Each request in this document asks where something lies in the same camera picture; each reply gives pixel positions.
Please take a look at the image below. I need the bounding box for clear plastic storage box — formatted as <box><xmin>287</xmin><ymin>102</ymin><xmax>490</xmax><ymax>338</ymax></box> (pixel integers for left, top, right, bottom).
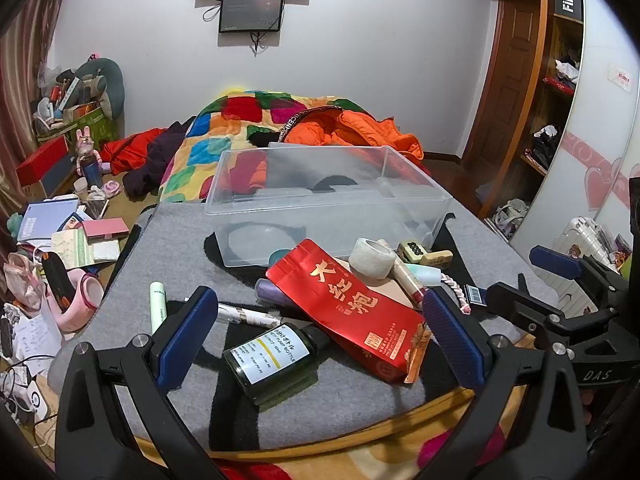
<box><xmin>204</xmin><ymin>146</ymin><xmax>453</xmax><ymax>268</ymax></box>

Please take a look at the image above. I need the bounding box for dark green pump bottle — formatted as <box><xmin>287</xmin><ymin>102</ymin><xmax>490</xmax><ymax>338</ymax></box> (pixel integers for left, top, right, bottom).
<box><xmin>222</xmin><ymin>323</ymin><xmax>332</xmax><ymax>406</ymax></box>

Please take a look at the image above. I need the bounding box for wooden shelf unit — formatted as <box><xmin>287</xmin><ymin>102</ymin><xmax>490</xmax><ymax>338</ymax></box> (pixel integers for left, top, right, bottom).
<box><xmin>520</xmin><ymin>0</ymin><xmax>586</xmax><ymax>176</ymax></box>

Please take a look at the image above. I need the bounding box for green white booklet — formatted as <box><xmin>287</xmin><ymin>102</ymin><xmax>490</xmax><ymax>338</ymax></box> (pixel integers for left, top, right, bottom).
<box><xmin>51</xmin><ymin>230</ymin><xmax>96</xmax><ymax>270</ymax></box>

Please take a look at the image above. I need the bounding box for beige tube with red band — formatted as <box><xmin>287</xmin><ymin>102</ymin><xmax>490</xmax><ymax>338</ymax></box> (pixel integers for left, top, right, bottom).
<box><xmin>391</xmin><ymin>259</ymin><xmax>426</xmax><ymax>306</ymax></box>

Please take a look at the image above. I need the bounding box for pink rabbit toy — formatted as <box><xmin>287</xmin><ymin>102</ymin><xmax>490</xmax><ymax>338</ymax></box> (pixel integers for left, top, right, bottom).
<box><xmin>75</xmin><ymin>126</ymin><xmax>108</xmax><ymax>188</ymax></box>

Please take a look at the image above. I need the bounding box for red foil tea packet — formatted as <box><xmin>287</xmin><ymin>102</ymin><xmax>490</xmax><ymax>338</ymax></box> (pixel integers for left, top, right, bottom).
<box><xmin>265</xmin><ymin>239</ymin><xmax>432</xmax><ymax>385</ymax></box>

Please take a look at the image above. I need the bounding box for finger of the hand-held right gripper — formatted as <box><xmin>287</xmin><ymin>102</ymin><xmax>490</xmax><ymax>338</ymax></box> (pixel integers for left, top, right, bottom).
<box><xmin>529</xmin><ymin>245</ymin><xmax>632</xmax><ymax>306</ymax></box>
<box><xmin>485</xmin><ymin>282</ymin><xmax>622</xmax><ymax>349</ymax></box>

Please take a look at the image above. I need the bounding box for green paper bag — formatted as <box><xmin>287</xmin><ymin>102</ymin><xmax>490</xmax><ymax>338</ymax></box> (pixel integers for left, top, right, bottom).
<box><xmin>62</xmin><ymin>102</ymin><xmax>121</xmax><ymax>143</ymax></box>

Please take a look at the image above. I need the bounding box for purple cosmetic bottle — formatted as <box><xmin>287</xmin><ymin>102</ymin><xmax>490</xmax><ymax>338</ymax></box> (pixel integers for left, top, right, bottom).
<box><xmin>255</xmin><ymin>277</ymin><xmax>293</xmax><ymax>308</ymax></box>

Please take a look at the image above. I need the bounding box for white wardrobe door with hearts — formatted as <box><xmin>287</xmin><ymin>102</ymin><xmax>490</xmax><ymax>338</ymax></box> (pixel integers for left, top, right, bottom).
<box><xmin>510</xmin><ymin>0</ymin><xmax>640</xmax><ymax>271</ymax></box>

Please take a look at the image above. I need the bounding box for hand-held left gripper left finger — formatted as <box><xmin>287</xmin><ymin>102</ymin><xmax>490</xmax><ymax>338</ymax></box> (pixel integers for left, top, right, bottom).
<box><xmin>55</xmin><ymin>286</ymin><xmax>236</xmax><ymax>480</ymax></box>

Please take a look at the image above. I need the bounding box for crumpled pink bag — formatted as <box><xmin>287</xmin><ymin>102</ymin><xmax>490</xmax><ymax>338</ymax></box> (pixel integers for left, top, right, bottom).
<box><xmin>2</xmin><ymin>252</ymin><xmax>46</xmax><ymax>311</ymax></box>

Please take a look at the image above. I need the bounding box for pale mint small bottle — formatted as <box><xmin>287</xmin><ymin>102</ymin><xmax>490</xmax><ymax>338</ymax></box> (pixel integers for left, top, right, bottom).
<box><xmin>402</xmin><ymin>262</ymin><xmax>443</xmax><ymax>286</ymax></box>

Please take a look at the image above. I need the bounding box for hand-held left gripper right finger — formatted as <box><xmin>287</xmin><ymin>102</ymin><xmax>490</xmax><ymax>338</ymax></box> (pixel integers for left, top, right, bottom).
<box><xmin>421</xmin><ymin>287</ymin><xmax>588</xmax><ymax>480</ymax></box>

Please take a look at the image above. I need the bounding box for striped curtain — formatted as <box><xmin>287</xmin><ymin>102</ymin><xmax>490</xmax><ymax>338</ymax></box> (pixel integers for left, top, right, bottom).
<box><xmin>0</xmin><ymin>0</ymin><xmax>71</xmax><ymax>171</ymax></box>

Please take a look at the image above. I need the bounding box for red box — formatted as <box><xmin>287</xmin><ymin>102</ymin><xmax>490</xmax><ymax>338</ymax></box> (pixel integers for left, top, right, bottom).
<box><xmin>16</xmin><ymin>135</ymin><xmax>76</xmax><ymax>196</ymax></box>

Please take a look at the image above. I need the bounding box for small wall screen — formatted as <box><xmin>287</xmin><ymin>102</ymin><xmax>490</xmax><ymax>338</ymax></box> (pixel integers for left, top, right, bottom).
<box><xmin>218</xmin><ymin>0</ymin><xmax>286</xmax><ymax>34</ymax></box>

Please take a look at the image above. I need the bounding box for black tool with orange marks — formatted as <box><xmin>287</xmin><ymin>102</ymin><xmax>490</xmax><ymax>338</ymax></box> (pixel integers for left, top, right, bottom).
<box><xmin>41</xmin><ymin>252</ymin><xmax>76</xmax><ymax>311</ymax></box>

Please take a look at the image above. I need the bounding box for black bag on shelf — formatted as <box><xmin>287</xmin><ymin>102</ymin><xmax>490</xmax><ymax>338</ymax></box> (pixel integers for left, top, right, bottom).
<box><xmin>531</xmin><ymin>125</ymin><xmax>558</xmax><ymax>168</ymax></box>

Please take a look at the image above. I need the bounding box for pink round tape dispenser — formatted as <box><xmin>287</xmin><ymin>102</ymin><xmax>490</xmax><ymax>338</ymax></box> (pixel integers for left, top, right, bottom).
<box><xmin>47</xmin><ymin>267</ymin><xmax>105</xmax><ymax>333</ymax></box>

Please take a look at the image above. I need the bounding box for white gauze tape roll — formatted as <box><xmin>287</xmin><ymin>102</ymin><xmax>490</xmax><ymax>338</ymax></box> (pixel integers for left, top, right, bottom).
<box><xmin>348</xmin><ymin>238</ymin><xmax>396</xmax><ymax>279</ymax></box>

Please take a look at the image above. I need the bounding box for orange down jacket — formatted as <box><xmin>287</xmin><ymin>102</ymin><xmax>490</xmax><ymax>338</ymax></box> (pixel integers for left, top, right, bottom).
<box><xmin>285</xmin><ymin>106</ymin><xmax>425</xmax><ymax>161</ymax></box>

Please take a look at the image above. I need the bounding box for flat pink case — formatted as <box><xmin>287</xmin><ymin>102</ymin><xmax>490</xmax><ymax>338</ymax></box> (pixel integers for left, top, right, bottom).
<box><xmin>81</xmin><ymin>217</ymin><xmax>130</xmax><ymax>241</ymax></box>

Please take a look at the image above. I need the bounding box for white pen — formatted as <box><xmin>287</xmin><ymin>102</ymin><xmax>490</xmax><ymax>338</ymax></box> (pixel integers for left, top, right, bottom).
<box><xmin>184</xmin><ymin>297</ymin><xmax>283</xmax><ymax>330</ymax></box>

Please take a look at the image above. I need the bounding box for dark purple garment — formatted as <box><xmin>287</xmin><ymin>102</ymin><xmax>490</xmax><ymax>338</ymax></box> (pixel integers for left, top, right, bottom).
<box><xmin>122</xmin><ymin>120</ymin><xmax>196</xmax><ymax>198</ymax></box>

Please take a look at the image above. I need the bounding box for colourful patchwork blanket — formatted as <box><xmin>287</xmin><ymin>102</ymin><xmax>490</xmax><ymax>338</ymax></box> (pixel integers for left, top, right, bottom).
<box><xmin>159</xmin><ymin>87</ymin><xmax>396</xmax><ymax>203</ymax></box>

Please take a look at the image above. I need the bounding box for wooden door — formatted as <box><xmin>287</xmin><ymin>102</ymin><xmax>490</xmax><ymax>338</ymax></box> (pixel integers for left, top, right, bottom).
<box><xmin>460</xmin><ymin>0</ymin><xmax>543</xmax><ymax>166</ymax></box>

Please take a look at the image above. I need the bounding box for red garment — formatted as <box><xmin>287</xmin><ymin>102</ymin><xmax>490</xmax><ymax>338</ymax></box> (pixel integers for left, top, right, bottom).
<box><xmin>100</xmin><ymin>127</ymin><xmax>168</xmax><ymax>176</ymax></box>

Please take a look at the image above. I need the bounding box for grey neck pillow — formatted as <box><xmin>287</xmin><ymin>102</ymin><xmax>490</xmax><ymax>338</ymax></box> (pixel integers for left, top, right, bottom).
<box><xmin>75</xmin><ymin>57</ymin><xmax>126</xmax><ymax>118</ymax></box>

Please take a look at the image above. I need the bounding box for light green tube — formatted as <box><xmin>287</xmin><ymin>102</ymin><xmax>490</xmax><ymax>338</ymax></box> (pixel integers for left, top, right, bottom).
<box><xmin>149</xmin><ymin>281</ymin><xmax>167</xmax><ymax>336</ymax></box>

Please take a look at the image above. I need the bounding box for grey white bag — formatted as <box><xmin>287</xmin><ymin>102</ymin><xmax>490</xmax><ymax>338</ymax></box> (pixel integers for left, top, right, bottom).
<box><xmin>492</xmin><ymin>199</ymin><xmax>531</xmax><ymax>236</ymax></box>

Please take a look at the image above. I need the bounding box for blue notebook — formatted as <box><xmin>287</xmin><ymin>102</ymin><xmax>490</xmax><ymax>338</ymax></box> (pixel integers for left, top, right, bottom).
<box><xmin>17</xmin><ymin>197</ymin><xmax>80</xmax><ymax>242</ymax></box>

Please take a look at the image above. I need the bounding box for white handwritten paper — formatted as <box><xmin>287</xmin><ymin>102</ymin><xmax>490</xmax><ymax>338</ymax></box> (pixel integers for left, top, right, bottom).
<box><xmin>10</xmin><ymin>305</ymin><xmax>63</xmax><ymax>376</ymax></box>

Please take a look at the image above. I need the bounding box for pink white braided rope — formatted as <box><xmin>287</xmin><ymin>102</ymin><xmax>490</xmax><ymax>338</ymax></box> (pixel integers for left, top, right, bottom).
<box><xmin>439</xmin><ymin>270</ymin><xmax>473</xmax><ymax>315</ymax></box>

